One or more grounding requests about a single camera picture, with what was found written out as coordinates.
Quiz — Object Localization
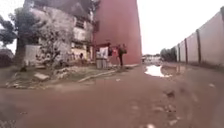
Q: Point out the grey weathered building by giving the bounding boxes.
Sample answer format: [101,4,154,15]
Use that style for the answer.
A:
[14,0,98,67]

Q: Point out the long pale boundary wall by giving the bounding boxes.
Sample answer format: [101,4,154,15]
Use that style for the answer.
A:
[173,6,224,68]

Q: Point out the bare bush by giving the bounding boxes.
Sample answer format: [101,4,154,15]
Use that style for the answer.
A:
[35,23,73,68]

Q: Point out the puddle of water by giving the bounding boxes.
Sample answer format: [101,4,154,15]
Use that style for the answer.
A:
[144,64,174,79]

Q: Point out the red tall building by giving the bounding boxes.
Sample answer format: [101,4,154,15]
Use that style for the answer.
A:
[92,0,143,66]

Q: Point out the tree with dark foliage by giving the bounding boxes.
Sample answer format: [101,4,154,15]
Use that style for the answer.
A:
[0,7,38,51]

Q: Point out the distant trees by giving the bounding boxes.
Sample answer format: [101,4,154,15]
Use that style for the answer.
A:
[159,47,178,63]

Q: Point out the reddish brown dirt road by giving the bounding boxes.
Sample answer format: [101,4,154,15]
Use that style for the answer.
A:
[0,62,224,128]

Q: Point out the person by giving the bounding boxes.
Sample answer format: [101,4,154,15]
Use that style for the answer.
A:
[116,43,128,67]

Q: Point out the rubble strewn ground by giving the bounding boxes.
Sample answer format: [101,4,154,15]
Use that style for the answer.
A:
[0,63,134,90]

